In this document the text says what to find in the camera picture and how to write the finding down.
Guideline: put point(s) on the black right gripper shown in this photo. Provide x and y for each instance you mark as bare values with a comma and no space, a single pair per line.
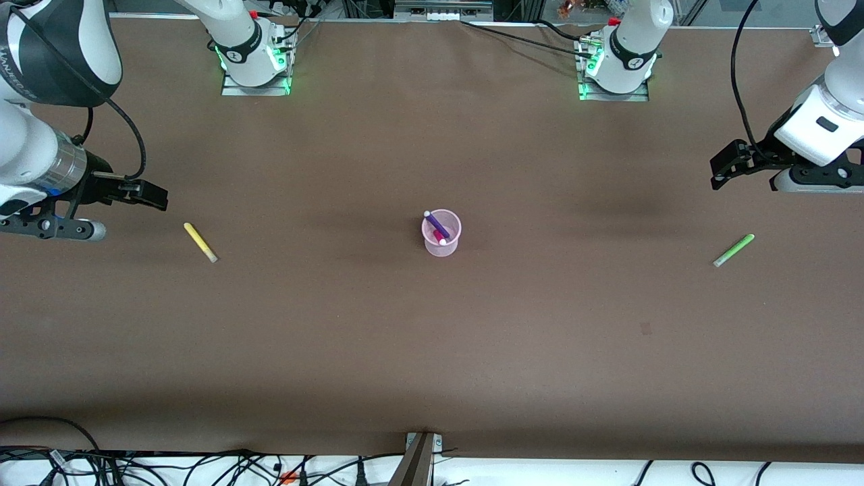
99,183

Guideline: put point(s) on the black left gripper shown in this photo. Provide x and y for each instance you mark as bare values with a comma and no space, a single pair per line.
761,152

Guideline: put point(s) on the purple marker pen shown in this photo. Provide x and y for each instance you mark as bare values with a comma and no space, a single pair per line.
437,223

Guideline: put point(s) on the pink marker pen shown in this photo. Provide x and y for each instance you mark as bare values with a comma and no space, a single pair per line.
442,239

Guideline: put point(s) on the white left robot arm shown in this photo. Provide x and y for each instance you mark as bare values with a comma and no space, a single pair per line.
631,40

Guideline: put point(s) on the yellow marker pen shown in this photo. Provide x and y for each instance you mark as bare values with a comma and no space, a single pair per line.
200,241

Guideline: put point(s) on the green marker pen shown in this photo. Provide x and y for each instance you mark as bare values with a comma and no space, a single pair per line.
734,250

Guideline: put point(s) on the pink plastic cup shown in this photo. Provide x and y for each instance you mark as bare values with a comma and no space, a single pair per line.
442,250

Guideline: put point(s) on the grey power strip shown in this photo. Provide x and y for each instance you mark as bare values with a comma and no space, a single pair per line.
442,9

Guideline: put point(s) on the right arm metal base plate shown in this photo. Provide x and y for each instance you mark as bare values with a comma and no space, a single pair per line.
233,89

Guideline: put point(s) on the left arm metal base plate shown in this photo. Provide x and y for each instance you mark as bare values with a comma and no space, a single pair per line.
594,96

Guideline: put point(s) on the aluminium frame corner bracket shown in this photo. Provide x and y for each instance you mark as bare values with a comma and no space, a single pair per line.
820,35

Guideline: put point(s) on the metal table edge bracket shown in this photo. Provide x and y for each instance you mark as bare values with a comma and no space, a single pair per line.
415,459

